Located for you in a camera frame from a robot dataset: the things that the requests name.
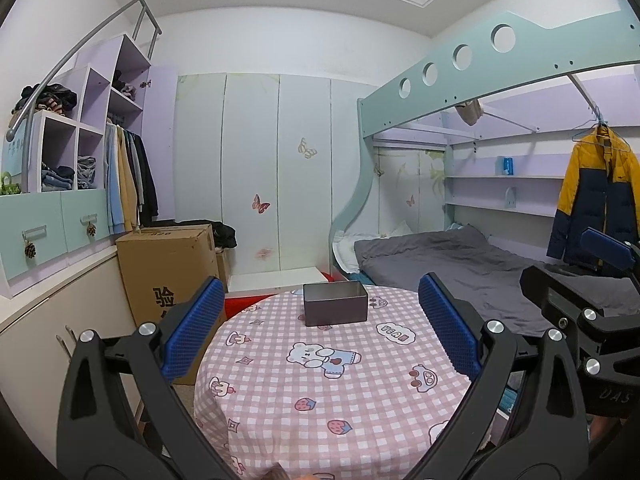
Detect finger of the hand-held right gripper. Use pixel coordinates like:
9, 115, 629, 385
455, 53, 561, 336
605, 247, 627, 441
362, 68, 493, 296
577, 226, 640, 281
519, 264, 640, 379

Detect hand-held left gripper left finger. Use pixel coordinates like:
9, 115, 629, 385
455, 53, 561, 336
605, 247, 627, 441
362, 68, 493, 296
56, 276, 236, 480

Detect metal tin box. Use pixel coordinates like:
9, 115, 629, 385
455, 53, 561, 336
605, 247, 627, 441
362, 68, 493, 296
302, 282, 369, 328

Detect white lower cabinet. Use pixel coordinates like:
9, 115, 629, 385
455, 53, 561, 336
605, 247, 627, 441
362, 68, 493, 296
0, 247, 146, 441

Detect large cardboard box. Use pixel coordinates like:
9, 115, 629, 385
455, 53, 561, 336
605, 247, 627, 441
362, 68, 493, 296
115, 224, 223, 386

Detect white pillow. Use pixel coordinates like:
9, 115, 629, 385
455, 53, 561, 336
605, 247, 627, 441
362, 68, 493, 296
332, 220, 416, 273

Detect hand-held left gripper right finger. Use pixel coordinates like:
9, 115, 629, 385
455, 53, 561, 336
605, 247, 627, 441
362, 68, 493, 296
404, 274, 589, 480

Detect folded dark jeans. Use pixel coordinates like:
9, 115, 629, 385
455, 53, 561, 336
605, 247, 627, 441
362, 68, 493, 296
40, 160, 76, 192

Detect black clothes pile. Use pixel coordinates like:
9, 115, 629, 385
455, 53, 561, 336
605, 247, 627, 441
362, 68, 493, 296
212, 220, 238, 250

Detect row of hanging clothes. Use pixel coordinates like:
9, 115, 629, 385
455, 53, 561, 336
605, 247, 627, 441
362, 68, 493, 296
103, 122, 160, 236

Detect teal drawer front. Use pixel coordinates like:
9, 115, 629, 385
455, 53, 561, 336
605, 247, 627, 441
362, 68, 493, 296
0, 192, 65, 286
60, 187, 115, 252

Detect heap of black clothes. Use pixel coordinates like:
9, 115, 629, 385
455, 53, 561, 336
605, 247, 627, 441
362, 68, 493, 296
14, 82, 79, 119

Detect white wall shelves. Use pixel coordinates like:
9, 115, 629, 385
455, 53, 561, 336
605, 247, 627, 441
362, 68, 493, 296
442, 110, 640, 221

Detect white board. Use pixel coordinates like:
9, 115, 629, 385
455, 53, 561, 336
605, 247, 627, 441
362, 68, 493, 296
227, 266, 326, 293

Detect grey curved metal railing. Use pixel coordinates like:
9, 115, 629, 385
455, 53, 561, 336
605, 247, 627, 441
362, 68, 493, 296
6, 0, 163, 143

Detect person's right hand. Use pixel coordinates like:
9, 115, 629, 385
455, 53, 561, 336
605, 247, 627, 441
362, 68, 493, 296
590, 416, 624, 456

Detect yellow navy puffer jacket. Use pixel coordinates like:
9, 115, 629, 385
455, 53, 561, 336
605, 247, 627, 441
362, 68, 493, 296
546, 127, 640, 266

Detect white closet doors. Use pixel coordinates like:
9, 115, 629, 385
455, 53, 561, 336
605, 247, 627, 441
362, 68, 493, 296
172, 72, 381, 286

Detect pink checked cartoon tablecloth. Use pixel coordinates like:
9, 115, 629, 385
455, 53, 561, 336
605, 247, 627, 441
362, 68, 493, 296
192, 287, 476, 480

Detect beige hanging bag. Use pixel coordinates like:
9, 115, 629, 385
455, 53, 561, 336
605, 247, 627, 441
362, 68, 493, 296
455, 100, 485, 126

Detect folded grey blue jeans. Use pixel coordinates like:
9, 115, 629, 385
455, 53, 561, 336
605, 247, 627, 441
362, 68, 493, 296
75, 155, 99, 191

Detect dark folded clothes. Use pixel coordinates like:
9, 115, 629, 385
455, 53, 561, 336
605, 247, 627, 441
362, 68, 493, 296
111, 70, 137, 102

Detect purple stepped shelf unit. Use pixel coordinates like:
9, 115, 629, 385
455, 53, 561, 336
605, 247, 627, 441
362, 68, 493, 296
25, 34, 178, 226

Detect pale green bunk bed frame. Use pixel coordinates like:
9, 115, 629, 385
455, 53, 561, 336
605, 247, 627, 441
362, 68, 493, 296
327, 0, 640, 281

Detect grey duvet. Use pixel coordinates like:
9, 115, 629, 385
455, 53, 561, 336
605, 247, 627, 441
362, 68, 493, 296
352, 224, 571, 336

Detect blue clothes hanger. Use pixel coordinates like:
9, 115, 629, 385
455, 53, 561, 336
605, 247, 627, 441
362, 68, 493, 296
572, 119, 634, 154

